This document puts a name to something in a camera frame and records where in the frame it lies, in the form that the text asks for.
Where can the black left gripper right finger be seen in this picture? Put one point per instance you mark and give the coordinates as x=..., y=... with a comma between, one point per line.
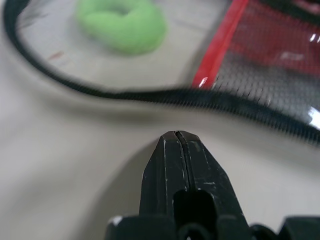
x=212, y=180

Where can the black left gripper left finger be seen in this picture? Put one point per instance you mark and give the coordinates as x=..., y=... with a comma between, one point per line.
x=160, y=180

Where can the black mesh zipper pouch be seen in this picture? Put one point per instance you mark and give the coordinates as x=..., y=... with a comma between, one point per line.
x=262, y=62

